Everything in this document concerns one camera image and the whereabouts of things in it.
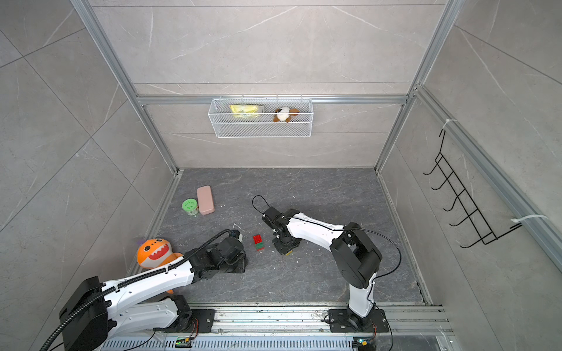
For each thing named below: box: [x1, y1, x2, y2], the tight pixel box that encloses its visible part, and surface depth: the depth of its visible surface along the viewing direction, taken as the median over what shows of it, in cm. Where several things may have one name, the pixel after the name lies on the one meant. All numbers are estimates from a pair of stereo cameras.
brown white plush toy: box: [272, 106, 301, 123], surface depth 89 cm
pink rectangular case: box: [196, 185, 216, 215], surface depth 106 cm
